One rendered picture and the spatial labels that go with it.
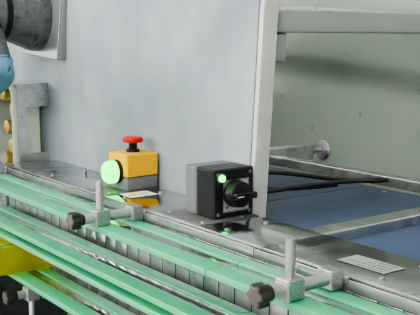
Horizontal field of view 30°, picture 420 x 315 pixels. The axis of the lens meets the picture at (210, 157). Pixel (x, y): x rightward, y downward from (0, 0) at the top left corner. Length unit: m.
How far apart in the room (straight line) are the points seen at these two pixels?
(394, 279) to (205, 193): 0.39
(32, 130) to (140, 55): 0.47
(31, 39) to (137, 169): 0.52
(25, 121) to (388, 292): 1.18
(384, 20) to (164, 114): 0.44
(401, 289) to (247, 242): 0.27
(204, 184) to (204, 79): 0.21
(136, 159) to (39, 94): 0.50
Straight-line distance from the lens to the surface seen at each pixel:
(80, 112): 1.78
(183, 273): 1.24
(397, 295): 0.92
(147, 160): 1.48
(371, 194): 1.57
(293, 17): 1.34
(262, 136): 1.27
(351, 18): 1.44
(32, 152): 1.92
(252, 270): 1.05
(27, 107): 1.90
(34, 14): 1.83
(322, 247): 1.09
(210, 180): 1.23
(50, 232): 1.58
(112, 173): 1.47
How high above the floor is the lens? 1.55
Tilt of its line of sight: 36 degrees down
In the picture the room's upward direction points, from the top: 96 degrees counter-clockwise
